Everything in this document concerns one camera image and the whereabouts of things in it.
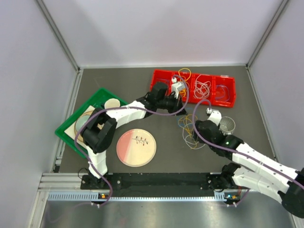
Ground white cable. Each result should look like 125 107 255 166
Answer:
182 123 206 150
193 74 212 99

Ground small cream cup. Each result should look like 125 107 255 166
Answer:
104 98 121 112

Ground orange cable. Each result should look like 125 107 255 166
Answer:
178 114 200 150

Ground pale green bowl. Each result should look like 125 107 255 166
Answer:
75 115 90 132

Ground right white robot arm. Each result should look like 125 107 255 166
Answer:
193 120 304 219

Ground round wooden board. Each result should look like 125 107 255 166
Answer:
74 110 95 143

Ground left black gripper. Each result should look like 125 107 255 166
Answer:
156 92 187 116

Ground grey slotted cable duct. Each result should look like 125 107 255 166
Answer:
47 192 227 202

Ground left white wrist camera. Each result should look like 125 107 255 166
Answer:
171 75 186 98

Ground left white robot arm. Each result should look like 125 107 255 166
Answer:
80 81 189 188

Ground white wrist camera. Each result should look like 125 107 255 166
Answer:
171 75 186 98
206 108 222 126

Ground red divided plastic bin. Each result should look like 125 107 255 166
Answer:
150 68 236 108

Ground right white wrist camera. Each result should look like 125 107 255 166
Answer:
206 108 222 126

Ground green plastic tray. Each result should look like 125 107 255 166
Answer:
55 88 127 158

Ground grey ribbed ceramic mug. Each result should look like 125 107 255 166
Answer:
219 116 236 135

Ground pink cream round plate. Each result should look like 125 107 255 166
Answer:
116 129 157 167

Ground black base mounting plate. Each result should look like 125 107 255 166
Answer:
80 172 250 197

